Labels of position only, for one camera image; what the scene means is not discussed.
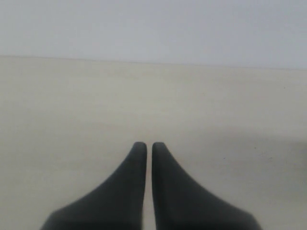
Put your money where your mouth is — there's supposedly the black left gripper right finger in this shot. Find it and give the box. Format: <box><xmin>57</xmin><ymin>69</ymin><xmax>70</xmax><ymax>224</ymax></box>
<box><xmin>152</xmin><ymin>142</ymin><xmax>261</xmax><ymax>230</ymax></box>

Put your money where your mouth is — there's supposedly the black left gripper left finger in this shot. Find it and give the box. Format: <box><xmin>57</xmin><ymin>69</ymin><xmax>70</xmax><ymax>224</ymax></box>
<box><xmin>42</xmin><ymin>142</ymin><xmax>147</xmax><ymax>230</ymax></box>

